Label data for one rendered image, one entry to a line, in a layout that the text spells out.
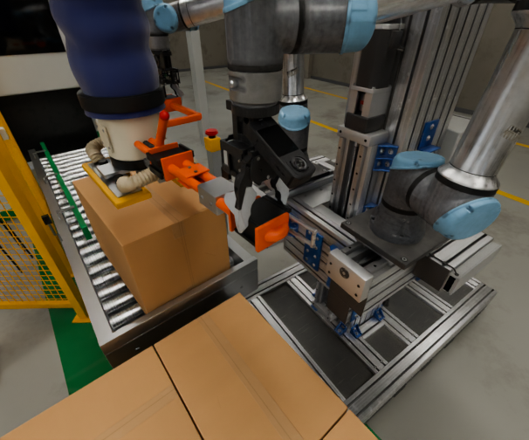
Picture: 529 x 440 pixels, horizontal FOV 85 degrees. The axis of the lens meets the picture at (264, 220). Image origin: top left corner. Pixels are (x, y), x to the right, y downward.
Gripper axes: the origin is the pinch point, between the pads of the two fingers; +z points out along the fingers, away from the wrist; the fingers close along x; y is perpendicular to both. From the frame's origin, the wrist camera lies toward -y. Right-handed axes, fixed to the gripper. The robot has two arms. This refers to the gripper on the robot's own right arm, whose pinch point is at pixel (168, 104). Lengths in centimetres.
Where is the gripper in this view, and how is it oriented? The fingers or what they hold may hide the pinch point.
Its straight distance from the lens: 137.0
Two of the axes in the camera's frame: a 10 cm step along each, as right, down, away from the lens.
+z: 0.0, 8.1, 5.8
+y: 6.6, 4.4, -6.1
